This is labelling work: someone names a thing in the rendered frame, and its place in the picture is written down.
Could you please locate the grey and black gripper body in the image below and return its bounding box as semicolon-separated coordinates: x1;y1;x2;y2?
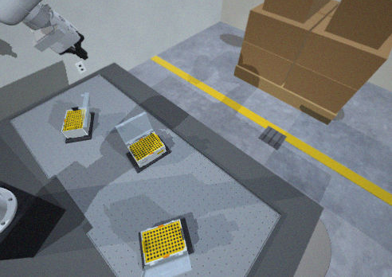
49;10;80;53

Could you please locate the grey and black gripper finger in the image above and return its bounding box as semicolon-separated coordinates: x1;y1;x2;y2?
59;46;86;60
74;32;88;59

